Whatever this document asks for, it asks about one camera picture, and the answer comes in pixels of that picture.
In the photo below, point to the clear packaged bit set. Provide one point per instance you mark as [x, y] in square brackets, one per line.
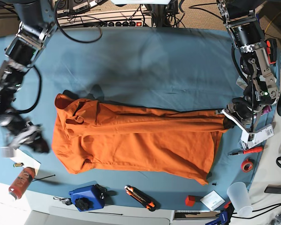
[265, 133]

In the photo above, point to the orange t-shirt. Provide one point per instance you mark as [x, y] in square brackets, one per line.
[89, 134]

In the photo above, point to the red handled screwdriver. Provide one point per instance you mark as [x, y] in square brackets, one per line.
[250, 151]

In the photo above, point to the purple glue tube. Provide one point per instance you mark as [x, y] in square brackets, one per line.
[267, 109]

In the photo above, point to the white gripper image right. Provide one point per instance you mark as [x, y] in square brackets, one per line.
[231, 121]

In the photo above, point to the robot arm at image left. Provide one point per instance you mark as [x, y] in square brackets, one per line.
[36, 27]

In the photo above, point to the small red cube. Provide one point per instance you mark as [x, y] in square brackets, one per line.
[190, 200]

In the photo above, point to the black power strip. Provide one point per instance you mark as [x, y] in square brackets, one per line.
[94, 23]

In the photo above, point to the black power adapter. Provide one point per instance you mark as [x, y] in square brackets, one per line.
[273, 189]

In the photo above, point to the white square card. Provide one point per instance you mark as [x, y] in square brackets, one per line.
[212, 200]

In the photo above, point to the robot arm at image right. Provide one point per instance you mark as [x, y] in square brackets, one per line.
[253, 55]

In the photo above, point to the blue box with black knob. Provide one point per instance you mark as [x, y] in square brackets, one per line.
[88, 198]

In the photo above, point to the orange black utility knife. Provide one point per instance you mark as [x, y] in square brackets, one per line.
[141, 197]

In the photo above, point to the red drink can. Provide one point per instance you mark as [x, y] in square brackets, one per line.
[21, 183]

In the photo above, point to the leaf pattern booklet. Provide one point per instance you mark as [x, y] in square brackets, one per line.
[241, 83]

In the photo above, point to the red tape roll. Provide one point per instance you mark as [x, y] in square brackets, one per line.
[247, 165]

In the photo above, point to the orange black clamp tool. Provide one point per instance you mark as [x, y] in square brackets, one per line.
[271, 50]

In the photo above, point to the translucent plastic cup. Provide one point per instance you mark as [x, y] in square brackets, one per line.
[239, 197]

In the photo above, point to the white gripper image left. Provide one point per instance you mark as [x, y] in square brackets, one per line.
[30, 136]

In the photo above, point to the blue black bar clamp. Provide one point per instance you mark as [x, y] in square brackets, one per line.
[224, 216]

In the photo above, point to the blue-grey table cloth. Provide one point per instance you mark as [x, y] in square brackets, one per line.
[176, 69]

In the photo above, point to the white paper card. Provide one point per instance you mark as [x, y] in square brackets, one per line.
[27, 160]

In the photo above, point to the small AA battery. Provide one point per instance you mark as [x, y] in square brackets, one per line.
[18, 164]

